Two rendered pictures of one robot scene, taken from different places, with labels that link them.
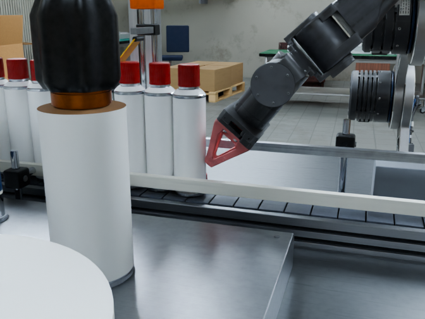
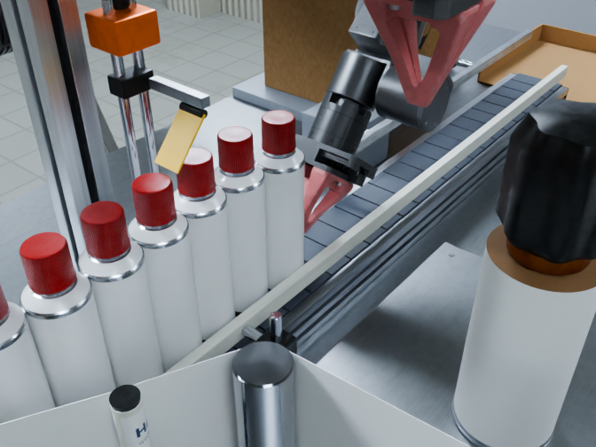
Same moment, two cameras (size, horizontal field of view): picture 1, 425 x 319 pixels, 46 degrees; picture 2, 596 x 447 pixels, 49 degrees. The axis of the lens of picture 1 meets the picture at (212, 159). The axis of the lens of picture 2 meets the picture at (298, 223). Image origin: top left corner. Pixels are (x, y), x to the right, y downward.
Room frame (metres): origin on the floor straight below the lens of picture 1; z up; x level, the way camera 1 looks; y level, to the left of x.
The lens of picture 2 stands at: (0.52, 0.56, 1.37)
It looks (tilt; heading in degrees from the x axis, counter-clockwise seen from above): 36 degrees down; 292
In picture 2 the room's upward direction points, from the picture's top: straight up
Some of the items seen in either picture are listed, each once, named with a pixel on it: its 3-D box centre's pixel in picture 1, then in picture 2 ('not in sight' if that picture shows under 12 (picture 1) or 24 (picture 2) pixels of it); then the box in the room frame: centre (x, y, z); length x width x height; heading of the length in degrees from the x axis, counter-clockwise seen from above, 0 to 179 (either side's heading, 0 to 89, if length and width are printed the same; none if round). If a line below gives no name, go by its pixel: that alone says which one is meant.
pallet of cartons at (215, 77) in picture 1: (205, 80); not in sight; (7.46, 0.10, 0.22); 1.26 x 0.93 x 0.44; 163
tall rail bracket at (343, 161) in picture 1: (343, 171); not in sight; (0.77, -0.21, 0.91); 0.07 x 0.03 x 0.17; 163
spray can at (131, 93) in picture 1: (131, 125); (203, 248); (0.80, 0.13, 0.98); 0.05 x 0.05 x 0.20
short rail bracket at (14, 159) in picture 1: (24, 183); not in sight; (0.78, 0.31, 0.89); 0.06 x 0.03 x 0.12; 163
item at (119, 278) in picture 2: not in sight; (121, 310); (0.82, 0.23, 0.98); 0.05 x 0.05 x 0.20
